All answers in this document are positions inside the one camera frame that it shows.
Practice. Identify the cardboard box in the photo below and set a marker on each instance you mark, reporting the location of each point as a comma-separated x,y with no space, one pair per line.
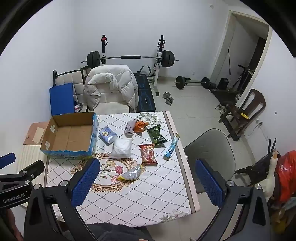
69,136

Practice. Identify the white door frame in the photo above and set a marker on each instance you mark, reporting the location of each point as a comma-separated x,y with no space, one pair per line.
227,27

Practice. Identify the white barbell rack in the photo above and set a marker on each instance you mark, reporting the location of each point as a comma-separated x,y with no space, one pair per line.
159,69

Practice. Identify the white quilted chair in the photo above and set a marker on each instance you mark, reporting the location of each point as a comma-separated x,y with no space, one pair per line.
69,77

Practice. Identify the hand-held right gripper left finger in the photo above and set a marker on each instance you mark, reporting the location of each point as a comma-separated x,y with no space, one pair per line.
85,183

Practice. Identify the floral lattice tablecloth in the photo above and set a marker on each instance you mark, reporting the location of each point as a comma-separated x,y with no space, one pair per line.
150,197

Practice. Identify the chrome dumbbell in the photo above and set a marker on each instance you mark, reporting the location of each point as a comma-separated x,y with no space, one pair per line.
169,100
166,95

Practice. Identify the short black barbell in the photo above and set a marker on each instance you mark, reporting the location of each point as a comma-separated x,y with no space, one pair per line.
181,82

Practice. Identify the shiny metal object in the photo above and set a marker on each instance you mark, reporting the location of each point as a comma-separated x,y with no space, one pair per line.
78,107

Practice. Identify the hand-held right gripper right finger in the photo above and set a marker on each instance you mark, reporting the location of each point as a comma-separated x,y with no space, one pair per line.
210,183

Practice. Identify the white shoe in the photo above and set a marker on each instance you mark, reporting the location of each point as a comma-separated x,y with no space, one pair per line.
218,107
223,110

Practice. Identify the black exercise machine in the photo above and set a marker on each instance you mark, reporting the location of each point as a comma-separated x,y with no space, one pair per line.
242,76

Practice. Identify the white goose plush toy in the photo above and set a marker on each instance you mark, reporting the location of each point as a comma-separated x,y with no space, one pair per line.
270,176

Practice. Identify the long blue packet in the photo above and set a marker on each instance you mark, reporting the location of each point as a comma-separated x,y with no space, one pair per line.
171,148

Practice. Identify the pink striped table cover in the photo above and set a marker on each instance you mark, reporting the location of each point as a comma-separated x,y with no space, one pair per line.
30,153

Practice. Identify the green snack packet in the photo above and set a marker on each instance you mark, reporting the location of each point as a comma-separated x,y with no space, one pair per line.
156,136

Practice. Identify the beige paper sheet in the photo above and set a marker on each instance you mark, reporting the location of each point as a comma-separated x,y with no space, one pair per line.
38,135

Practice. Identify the red plastic bag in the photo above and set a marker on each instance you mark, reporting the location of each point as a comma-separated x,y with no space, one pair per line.
286,171

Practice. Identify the grey shell chair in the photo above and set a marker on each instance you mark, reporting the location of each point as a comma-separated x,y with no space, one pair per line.
212,146

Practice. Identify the yellow black tool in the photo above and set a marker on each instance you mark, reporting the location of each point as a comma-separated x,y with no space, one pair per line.
245,115

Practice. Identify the white plastic bag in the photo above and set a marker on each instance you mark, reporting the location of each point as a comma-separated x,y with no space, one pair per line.
121,148

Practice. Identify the racked black barbell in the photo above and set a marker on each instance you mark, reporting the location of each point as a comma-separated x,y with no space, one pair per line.
129,57

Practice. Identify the dark wooden chair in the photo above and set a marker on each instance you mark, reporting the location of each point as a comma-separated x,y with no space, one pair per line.
253,95

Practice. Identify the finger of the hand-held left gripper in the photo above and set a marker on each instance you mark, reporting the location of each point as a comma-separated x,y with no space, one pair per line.
7,160
33,168

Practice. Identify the grey purple cloth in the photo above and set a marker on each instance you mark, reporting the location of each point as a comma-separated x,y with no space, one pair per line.
130,127

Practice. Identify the orange snack packet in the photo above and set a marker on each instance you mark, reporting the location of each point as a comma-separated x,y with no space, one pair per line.
140,126

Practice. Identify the red snack packet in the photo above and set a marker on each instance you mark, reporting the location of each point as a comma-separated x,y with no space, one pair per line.
148,154

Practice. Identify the blue foam pad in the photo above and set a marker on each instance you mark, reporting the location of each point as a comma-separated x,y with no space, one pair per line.
61,99

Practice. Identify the white puffer jacket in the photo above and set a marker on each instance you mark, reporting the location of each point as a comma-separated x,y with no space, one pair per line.
124,81

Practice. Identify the black router with antennas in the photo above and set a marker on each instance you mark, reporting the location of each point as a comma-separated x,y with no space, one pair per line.
263,165

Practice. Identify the blue tissue pack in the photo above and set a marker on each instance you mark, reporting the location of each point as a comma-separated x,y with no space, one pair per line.
107,135

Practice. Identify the person's dark clothing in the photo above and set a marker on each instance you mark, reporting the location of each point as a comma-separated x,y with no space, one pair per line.
120,233

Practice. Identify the yellow silver mesh bag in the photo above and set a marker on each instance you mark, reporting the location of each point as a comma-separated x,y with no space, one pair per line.
131,173

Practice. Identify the black blue weight bench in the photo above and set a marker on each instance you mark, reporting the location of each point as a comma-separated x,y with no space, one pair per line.
144,97

